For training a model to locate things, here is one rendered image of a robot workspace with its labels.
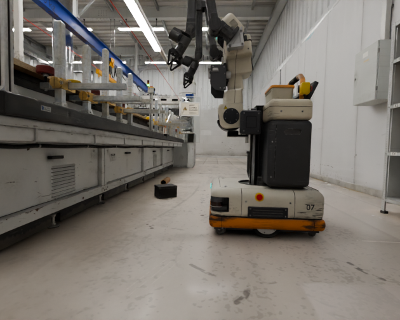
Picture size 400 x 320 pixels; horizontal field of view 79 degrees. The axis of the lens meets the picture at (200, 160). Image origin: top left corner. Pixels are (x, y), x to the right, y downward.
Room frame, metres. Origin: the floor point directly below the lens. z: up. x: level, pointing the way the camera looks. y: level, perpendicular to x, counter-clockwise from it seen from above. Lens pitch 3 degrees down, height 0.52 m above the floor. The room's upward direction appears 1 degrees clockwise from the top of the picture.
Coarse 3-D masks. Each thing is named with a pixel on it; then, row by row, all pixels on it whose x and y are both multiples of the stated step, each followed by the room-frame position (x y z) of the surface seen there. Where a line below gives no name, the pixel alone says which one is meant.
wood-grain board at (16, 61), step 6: (18, 60) 1.13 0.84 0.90; (18, 66) 1.13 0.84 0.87; (24, 66) 1.16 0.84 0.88; (30, 66) 1.20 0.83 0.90; (24, 72) 1.23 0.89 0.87; (30, 72) 1.23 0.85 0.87; (42, 78) 1.33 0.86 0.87; (48, 78) 1.33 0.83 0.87; (78, 90) 1.62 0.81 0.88; (138, 114) 2.92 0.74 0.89; (144, 120) 3.35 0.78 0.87; (162, 126) 4.35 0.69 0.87
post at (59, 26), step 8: (56, 24) 1.18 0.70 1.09; (64, 24) 1.21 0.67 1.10; (56, 32) 1.18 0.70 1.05; (64, 32) 1.21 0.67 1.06; (56, 40) 1.18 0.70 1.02; (64, 40) 1.21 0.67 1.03; (56, 48) 1.18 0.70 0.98; (64, 48) 1.21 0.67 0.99; (56, 56) 1.18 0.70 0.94; (64, 56) 1.21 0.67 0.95; (56, 64) 1.18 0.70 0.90; (64, 64) 1.21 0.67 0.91; (56, 72) 1.18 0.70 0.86; (64, 72) 1.21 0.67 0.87; (56, 96) 1.19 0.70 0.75; (64, 96) 1.21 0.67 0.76
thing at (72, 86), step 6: (42, 84) 1.23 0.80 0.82; (48, 84) 1.23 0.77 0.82; (72, 84) 1.22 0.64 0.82; (78, 84) 1.22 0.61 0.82; (84, 84) 1.22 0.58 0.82; (90, 84) 1.22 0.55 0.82; (96, 84) 1.22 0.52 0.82; (102, 84) 1.22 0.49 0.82; (108, 84) 1.21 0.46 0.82; (114, 84) 1.21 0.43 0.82; (120, 84) 1.21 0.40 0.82; (126, 84) 1.23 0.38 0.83; (126, 90) 1.24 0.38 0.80
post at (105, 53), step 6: (102, 54) 1.68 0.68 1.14; (108, 54) 1.70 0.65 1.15; (102, 60) 1.68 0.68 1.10; (108, 60) 1.70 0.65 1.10; (102, 66) 1.68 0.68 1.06; (108, 66) 1.70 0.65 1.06; (102, 72) 1.68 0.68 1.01; (108, 72) 1.70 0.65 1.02; (102, 78) 1.68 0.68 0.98; (108, 78) 1.70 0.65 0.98; (102, 90) 1.68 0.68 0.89; (108, 90) 1.70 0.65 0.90; (102, 108) 1.68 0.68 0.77; (108, 108) 1.71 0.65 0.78; (102, 114) 1.68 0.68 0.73; (108, 114) 1.71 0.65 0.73
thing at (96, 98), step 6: (72, 96) 1.48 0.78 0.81; (78, 96) 1.48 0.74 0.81; (96, 96) 1.47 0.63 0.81; (102, 96) 1.47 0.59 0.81; (108, 96) 1.47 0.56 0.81; (114, 96) 1.47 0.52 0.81; (120, 96) 1.47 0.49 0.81; (126, 96) 1.46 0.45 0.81; (132, 96) 1.46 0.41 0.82; (138, 96) 1.46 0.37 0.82
